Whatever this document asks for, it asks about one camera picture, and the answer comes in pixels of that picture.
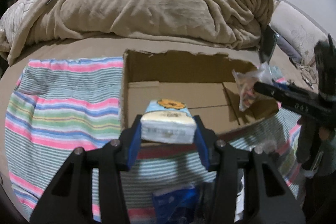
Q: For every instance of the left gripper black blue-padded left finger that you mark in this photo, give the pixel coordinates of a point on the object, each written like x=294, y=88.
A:
x=68, y=198

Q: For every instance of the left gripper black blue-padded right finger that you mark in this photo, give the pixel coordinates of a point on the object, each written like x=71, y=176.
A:
x=267, y=198

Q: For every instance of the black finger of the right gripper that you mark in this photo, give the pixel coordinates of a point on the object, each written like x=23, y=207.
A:
x=300, y=101

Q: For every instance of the clear plastic snack bag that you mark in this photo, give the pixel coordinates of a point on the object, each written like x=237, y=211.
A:
x=245, y=84

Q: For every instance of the blue tissue pack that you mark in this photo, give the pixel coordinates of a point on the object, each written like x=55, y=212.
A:
x=177, y=204

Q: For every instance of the white tissue pack orange flower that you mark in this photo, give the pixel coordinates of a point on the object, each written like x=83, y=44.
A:
x=168, y=121

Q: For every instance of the gloved right hand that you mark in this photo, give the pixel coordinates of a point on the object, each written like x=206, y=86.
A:
x=316, y=148

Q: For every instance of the beige floral pillow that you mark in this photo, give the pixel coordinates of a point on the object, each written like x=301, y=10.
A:
x=297, y=30

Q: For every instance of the black smartphone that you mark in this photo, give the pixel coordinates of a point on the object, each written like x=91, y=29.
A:
x=267, y=45

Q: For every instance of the striped pastel towel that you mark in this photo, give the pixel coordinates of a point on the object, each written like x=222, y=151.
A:
x=58, y=105

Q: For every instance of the open cardboard box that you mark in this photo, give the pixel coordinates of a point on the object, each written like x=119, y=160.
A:
x=204, y=83

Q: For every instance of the beige fleece blanket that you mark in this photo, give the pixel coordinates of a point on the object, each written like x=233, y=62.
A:
x=234, y=24

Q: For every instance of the grey quilted comforter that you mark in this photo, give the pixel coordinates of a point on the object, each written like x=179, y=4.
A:
x=11, y=20

